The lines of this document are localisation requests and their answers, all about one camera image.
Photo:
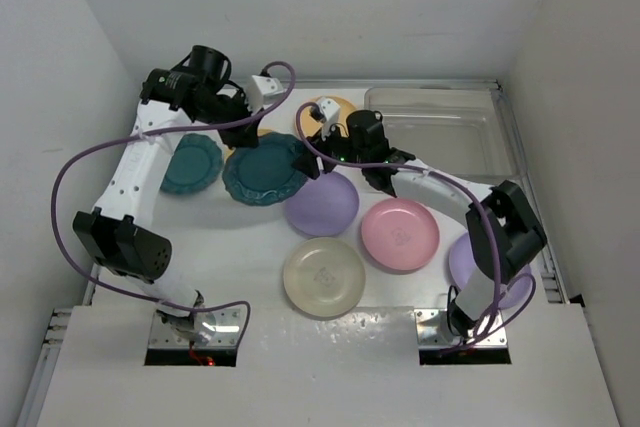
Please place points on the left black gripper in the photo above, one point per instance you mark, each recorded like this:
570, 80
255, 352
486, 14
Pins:
241, 136

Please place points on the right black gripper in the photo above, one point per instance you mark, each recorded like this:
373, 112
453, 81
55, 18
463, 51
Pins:
308, 162

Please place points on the teal ornate plate front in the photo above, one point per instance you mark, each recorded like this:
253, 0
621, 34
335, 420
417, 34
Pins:
264, 175

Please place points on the teal ornate plate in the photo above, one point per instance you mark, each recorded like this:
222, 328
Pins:
196, 163
264, 175

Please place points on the teal ornate plate back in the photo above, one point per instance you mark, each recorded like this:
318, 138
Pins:
196, 163

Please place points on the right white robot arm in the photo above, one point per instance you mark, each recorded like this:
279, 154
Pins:
505, 233

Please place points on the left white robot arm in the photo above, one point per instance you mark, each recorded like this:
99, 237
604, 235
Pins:
117, 232

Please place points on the clear plastic bin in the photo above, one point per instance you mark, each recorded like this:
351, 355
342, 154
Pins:
466, 133

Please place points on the yellow plate left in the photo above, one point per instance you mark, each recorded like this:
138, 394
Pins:
261, 132

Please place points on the yellow plate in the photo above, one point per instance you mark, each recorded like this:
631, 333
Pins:
261, 132
309, 126

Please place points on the yellow plate back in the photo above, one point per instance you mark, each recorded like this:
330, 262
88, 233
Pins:
309, 126

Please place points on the purple plate centre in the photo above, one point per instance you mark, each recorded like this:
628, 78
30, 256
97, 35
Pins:
324, 207

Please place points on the purple plate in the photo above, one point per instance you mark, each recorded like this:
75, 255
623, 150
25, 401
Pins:
324, 207
462, 265

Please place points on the cream plate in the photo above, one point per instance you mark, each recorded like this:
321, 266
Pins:
324, 278

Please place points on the pink plate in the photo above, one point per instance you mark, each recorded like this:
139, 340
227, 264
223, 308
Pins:
400, 234

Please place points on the purple plate right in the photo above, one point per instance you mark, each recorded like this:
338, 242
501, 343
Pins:
462, 265

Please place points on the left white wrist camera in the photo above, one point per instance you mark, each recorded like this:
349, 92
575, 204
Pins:
261, 89

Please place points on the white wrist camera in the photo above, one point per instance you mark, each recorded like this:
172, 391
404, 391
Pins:
326, 111
261, 89

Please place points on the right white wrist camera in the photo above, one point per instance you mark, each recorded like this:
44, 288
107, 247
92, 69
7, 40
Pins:
326, 111

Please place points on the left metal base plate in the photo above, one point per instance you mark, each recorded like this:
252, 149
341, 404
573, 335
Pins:
213, 330

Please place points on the metal base plate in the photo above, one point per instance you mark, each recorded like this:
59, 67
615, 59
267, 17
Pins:
434, 333
213, 330

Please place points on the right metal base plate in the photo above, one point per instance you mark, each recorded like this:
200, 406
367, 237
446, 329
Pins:
434, 333

